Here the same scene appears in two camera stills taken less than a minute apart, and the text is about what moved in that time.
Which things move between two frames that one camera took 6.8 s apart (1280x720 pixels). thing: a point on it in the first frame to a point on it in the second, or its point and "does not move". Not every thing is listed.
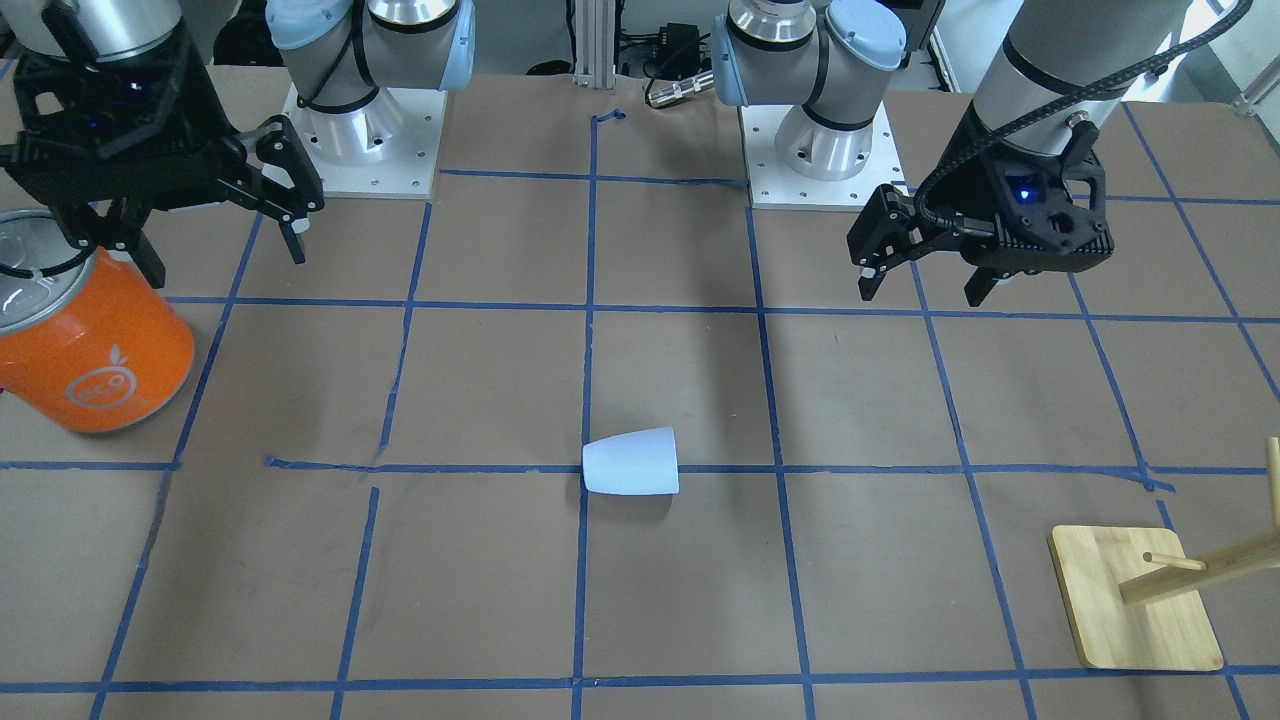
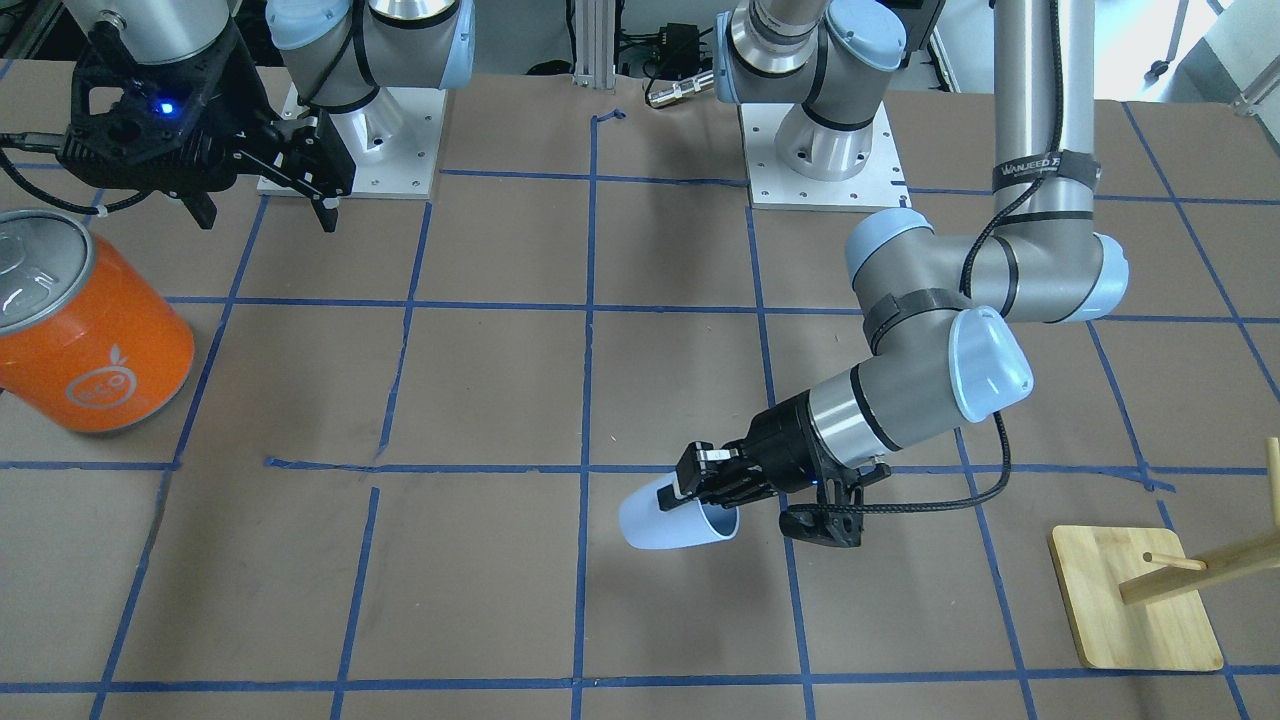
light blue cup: x=637 y=462 to x=644 y=525
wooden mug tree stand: x=1137 y=600 does not move
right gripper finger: x=279 y=146 to x=319 y=163
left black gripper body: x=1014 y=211 to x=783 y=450
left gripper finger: x=887 y=232 to x=702 y=470
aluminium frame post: x=595 y=44 does not move
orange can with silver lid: x=87 y=340 does not move
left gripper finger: x=979 y=285 to x=742 y=492
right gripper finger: x=126 y=235 to x=201 y=206
